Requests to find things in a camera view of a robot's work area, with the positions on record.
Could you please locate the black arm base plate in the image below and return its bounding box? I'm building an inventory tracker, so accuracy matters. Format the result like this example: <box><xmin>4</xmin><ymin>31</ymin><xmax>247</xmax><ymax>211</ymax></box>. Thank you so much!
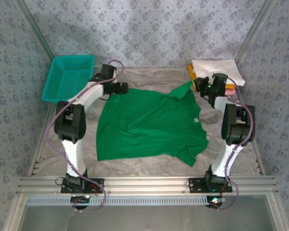
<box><xmin>60</xmin><ymin>178</ymin><xmax>105</xmax><ymax>194</ymax></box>
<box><xmin>189</xmin><ymin>178</ymin><xmax>233</xmax><ymax>193</ymax></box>

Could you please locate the aluminium mounting rail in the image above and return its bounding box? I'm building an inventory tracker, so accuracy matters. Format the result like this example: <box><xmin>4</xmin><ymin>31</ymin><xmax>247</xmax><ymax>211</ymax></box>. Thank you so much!
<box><xmin>16</xmin><ymin>175</ymin><xmax>279</xmax><ymax>194</ymax></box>

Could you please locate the small circuit board with LED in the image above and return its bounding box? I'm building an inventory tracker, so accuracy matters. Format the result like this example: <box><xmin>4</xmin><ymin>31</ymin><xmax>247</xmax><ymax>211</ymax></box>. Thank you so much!
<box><xmin>207</xmin><ymin>196</ymin><xmax>226</xmax><ymax>209</ymax></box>
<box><xmin>70</xmin><ymin>195</ymin><xmax>92</xmax><ymax>207</ymax></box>

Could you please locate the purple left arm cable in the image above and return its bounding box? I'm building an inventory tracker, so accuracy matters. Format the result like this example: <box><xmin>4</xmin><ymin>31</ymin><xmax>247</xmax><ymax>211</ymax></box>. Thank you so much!
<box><xmin>45</xmin><ymin>59</ymin><xmax>125</xmax><ymax>213</ymax></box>

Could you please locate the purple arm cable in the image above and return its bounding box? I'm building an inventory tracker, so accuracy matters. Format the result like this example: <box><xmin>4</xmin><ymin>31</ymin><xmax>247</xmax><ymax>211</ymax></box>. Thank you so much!
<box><xmin>208</xmin><ymin>77</ymin><xmax>255</xmax><ymax>212</ymax></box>
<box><xmin>45</xmin><ymin>59</ymin><xmax>125</xmax><ymax>213</ymax></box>

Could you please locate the aluminium frame post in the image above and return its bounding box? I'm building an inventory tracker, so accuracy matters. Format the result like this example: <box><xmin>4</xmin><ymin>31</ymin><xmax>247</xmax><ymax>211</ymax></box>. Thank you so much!
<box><xmin>234</xmin><ymin>0</ymin><xmax>279</xmax><ymax>67</ymax></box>

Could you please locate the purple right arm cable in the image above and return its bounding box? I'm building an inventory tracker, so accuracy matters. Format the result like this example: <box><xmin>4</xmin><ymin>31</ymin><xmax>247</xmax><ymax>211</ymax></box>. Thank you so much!
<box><xmin>208</xmin><ymin>77</ymin><xmax>255</xmax><ymax>212</ymax></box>

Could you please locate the green t-shirt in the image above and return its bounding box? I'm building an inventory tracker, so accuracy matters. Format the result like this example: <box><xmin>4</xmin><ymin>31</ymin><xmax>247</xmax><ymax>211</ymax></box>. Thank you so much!
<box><xmin>95</xmin><ymin>80</ymin><xmax>210</xmax><ymax>167</ymax></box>

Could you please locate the teal plastic basket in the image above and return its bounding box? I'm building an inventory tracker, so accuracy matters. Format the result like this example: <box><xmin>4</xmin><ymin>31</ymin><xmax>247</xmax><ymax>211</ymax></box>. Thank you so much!
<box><xmin>41</xmin><ymin>54</ymin><xmax>96</xmax><ymax>104</ymax></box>

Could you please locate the white folded t-shirt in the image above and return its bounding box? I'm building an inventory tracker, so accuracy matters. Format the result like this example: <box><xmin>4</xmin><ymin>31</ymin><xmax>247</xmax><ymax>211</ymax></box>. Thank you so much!
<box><xmin>191</xmin><ymin>59</ymin><xmax>246</xmax><ymax>87</ymax></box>

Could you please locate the orange folded t-shirt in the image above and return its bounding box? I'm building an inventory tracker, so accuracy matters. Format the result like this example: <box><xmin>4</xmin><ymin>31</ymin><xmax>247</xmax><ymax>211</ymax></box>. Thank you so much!
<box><xmin>187</xmin><ymin>64</ymin><xmax>236</xmax><ymax>91</ymax></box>

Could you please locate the grey slotted cable duct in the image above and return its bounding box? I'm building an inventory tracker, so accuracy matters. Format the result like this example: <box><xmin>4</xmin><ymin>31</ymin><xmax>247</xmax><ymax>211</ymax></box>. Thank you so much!
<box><xmin>26</xmin><ymin>195</ymin><xmax>219</xmax><ymax>206</ymax></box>

